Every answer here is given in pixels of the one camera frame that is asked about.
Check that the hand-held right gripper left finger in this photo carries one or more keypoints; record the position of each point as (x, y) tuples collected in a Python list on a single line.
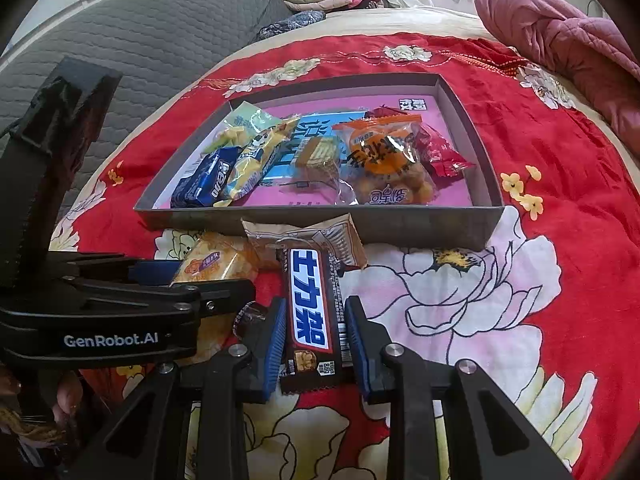
[(275, 345)]

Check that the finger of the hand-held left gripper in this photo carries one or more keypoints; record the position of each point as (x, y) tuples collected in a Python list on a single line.
[(220, 292), (150, 272)]

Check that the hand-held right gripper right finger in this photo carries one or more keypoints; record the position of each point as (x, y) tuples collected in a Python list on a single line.
[(357, 345)]

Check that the yellow orange snack packet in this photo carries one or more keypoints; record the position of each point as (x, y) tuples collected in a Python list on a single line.
[(215, 260)]

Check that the brown chocolate bar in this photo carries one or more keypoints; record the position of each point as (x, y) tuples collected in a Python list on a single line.
[(312, 310)]

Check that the blue cookie packet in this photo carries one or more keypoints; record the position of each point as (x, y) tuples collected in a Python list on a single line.
[(205, 182)]

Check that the grey cardboard box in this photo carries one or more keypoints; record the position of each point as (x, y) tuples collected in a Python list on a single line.
[(350, 225)]

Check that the yellow cartoon snack packet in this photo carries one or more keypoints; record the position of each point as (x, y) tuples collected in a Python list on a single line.
[(260, 160)]

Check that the clear wafer packet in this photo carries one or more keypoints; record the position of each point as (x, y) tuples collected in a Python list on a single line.
[(315, 157)]

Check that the green clear candy packet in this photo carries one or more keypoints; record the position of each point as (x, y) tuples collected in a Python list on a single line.
[(245, 117)]

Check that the orange clear snack bag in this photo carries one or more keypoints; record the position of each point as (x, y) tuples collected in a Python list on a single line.
[(385, 160)]

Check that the red snack packet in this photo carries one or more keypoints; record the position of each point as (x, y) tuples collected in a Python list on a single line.
[(440, 152)]

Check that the person's left hand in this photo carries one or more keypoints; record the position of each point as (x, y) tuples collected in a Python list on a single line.
[(67, 400)]

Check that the dark brown wrapper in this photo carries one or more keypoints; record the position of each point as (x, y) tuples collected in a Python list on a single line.
[(250, 317)]

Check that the beige snack packet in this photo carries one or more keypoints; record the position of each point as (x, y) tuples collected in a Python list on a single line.
[(310, 237)]

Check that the red floral blanket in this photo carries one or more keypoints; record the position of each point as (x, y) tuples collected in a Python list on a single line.
[(500, 310)]

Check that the pink printed book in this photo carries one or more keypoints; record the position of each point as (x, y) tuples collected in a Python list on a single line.
[(450, 195)]

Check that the grey quilted cushion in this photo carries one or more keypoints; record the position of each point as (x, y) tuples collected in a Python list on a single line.
[(150, 50)]

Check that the blue patterned cloth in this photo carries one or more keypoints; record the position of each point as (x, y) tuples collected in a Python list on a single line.
[(290, 25)]

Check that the beige bed sheet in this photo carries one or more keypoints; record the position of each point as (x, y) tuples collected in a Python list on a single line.
[(410, 20)]

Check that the pink quilt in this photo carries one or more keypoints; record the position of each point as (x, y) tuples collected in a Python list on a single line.
[(550, 45)]

